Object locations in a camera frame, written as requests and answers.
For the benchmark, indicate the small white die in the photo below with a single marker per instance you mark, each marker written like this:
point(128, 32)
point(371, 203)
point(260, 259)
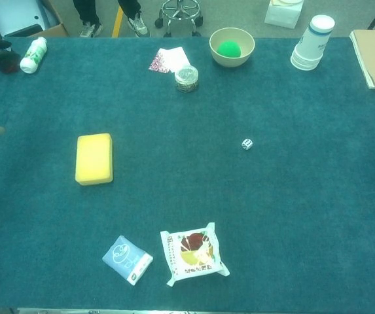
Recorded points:
point(247, 144)

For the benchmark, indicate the white bottle green label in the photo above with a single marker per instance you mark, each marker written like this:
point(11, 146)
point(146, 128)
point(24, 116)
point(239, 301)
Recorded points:
point(34, 55)

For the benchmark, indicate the open cardboard box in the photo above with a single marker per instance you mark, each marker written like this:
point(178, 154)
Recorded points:
point(54, 31)

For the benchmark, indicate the grey sneaker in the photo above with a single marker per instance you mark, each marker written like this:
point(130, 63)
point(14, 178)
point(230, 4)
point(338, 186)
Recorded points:
point(138, 25)
point(90, 30)

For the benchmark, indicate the dark trouser leg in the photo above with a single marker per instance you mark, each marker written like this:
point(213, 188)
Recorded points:
point(130, 8)
point(87, 11)

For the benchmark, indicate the yellow sponge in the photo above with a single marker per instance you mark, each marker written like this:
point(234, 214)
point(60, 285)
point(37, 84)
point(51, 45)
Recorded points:
point(94, 159)

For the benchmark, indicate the playing card red pattern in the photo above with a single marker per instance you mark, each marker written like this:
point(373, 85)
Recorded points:
point(157, 62)

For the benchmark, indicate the face playing card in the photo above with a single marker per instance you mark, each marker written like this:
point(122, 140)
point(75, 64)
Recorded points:
point(177, 57)

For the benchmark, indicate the chrome stool base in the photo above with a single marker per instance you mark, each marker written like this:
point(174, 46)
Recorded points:
point(179, 16)

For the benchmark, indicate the round metal tin can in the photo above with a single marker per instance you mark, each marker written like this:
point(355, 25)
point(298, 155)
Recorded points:
point(186, 79)

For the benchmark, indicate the green ball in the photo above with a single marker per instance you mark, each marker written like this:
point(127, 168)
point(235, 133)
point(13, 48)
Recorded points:
point(229, 49)

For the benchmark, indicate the beige bowl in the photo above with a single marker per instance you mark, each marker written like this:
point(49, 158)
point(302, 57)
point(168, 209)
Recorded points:
point(230, 62)

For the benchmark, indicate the blue tissue pack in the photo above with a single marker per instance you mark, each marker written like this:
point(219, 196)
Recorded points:
point(125, 258)

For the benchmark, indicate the white snack packet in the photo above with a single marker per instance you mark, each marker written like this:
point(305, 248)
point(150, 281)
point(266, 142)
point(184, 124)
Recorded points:
point(193, 253)

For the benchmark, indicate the white box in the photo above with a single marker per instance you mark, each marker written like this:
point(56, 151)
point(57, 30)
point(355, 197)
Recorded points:
point(283, 14)

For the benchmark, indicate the stack of white paper cups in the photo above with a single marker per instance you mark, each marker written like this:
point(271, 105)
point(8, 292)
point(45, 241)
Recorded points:
point(310, 49)

